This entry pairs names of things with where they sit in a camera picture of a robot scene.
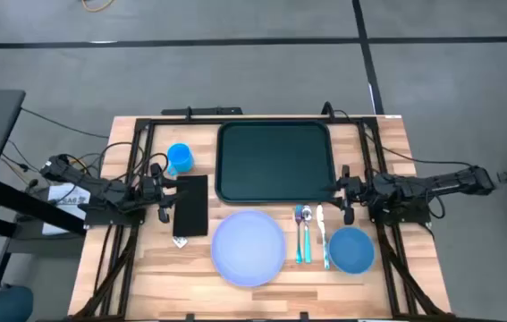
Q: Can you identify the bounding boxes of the black bar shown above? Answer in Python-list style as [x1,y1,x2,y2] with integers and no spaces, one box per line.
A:
[160,106,244,116]

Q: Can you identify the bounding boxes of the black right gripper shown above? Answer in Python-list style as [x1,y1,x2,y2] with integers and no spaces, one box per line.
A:
[322,164,375,225]

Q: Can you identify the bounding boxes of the spoon with teal handle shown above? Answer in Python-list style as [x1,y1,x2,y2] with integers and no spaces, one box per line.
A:
[301,205,313,265]

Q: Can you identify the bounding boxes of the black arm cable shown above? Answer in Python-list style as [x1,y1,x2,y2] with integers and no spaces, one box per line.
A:
[362,131,476,169]
[98,141,169,180]

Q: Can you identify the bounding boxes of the white paper label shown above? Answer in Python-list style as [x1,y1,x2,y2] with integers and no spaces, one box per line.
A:
[41,182,91,236]

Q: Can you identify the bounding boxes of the black metal table frame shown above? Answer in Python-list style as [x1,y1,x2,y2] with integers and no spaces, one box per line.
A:
[69,114,455,322]

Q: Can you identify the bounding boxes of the yellow cable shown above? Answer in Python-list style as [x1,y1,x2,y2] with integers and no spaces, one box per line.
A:
[80,0,115,13]

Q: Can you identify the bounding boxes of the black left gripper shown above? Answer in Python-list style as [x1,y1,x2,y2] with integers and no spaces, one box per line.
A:
[139,162,190,225]

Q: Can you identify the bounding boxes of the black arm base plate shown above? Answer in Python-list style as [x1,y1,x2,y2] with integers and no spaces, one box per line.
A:
[83,206,147,227]
[368,206,432,225]

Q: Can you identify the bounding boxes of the blue bowl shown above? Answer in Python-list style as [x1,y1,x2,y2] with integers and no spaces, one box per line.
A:
[327,225,376,275]

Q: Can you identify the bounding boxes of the lavender plate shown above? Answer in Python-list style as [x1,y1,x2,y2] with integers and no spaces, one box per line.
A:
[210,209,288,288]

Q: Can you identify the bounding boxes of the grey desk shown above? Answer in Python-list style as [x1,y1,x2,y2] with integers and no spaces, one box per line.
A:
[0,89,87,292]

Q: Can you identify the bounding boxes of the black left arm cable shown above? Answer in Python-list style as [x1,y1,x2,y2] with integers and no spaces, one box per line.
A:
[98,141,169,180]

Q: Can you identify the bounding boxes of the fork with teal handle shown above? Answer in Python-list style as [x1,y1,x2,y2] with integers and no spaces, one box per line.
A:
[294,204,304,265]

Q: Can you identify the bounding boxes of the dark green tray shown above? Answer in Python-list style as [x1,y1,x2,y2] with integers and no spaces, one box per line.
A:
[215,119,337,205]

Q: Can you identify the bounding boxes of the black cloth napkin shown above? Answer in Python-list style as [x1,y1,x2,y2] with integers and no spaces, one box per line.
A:
[172,174,210,239]

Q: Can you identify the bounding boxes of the black floor cable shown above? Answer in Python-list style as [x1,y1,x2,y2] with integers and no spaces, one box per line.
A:
[20,106,111,140]

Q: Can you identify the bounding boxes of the blue plastic cup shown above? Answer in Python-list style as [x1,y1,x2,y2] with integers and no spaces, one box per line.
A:
[165,142,196,177]

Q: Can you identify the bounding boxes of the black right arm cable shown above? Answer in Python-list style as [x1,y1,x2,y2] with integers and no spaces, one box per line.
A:
[362,131,476,169]

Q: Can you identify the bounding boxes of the knife with teal patterned handle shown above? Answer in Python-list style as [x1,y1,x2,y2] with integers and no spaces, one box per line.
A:
[316,204,331,271]

